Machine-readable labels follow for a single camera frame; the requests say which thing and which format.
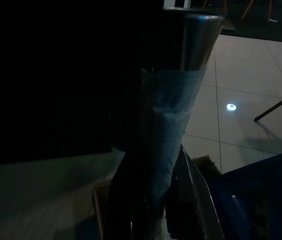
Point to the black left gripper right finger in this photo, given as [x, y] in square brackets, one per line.
[193, 207]

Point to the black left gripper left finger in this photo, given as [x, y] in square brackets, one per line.
[125, 200]

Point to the blue plastic dustpan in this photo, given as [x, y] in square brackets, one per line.
[260, 195]

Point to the silver pole broom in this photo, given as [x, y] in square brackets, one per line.
[178, 112]

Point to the brown cardboard trash box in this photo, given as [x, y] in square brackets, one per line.
[100, 200]

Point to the black folding chair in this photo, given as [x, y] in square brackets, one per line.
[275, 106]

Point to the black cabinet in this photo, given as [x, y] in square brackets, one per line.
[56, 75]

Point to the dark grey rug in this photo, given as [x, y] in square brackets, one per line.
[268, 32]

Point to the white furniture legs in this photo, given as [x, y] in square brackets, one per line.
[168, 3]

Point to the orange legged chair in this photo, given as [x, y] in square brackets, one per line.
[246, 10]

